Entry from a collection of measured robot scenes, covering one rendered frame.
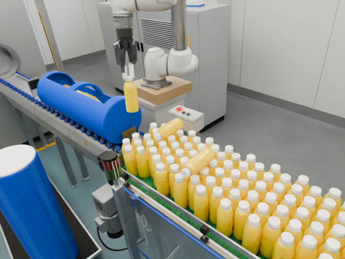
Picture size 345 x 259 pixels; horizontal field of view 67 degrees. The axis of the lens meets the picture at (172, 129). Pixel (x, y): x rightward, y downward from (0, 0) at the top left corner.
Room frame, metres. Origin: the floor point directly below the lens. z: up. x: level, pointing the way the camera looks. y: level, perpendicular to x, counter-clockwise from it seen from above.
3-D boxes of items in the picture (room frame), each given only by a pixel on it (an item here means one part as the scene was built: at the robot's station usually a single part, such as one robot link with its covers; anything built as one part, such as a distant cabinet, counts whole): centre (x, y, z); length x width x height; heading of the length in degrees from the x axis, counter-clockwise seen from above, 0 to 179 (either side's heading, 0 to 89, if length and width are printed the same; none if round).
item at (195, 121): (1.38, -0.09, 1.05); 0.20 x 0.10 x 0.10; 45
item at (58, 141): (2.02, 1.05, 0.31); 0.06 x 0.06 x 0.63; 45
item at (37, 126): (2.81, 1.65, 0.31); 0.06 x 0.06 x 0.63; 45
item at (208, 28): (3.77, 0.14, 0.72); 2.15 x 0.54 x 1.45; 39
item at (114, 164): (0.80, 0.25, 1.23); 0.06 x 0.06 x 0.04
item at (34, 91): (2.27, 1.20, 1.00); 0.10 x 0.04 x 0.15; 135
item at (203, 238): (0.66, -0.09, 0.94); 0.03 x 0.02 x 0.08; 45
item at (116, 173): (0.80, 0.25, 1.18); 0.06 x 0.06 x 0.05
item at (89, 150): (2.07, 1.00, 0.79); 2.17 x 0.29 x 0.34; 45
